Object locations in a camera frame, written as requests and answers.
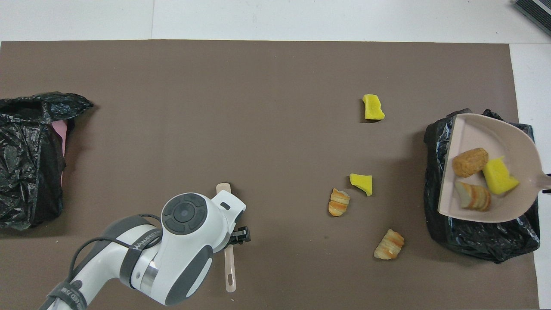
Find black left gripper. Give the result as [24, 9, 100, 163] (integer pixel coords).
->
[227, 227, 251, 247]

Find beige hand brush black bristles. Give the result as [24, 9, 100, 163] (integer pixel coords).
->
[216, 183, 237, 293]

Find brown oval bun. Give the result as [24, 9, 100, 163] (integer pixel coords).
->
[452, 148, 489, 178]

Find beige plastic dustpan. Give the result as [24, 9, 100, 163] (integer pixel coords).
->
[437, 113, 551, 223]

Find large yellow sponge piece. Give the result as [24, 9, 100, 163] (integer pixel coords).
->
[482, 156, 520, 195]

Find pink plastic bin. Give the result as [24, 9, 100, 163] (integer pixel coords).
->
[51, 120, 68, 188]

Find black plastic trash bag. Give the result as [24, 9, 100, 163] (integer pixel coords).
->
[0, 92, 94, 231]
[424, 108, 541, 264]

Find small sliced bread piece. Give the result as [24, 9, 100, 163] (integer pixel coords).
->
[328, 188, 351, 217]

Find small yellow sponge piece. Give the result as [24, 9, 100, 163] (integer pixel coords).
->
[350, 173, 373, 196]

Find striped croissant bread piece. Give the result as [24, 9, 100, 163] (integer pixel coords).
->
[374, 229, 405, 260]

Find brown table mat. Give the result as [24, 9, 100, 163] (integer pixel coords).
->
[0, 40, 539, 310]

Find yellow wavy sponge piece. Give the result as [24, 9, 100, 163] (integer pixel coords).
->
[362, 94, 386, 121]

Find dark grey ribbed object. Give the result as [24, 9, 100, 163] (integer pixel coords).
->
[513, 0, 551, 37]

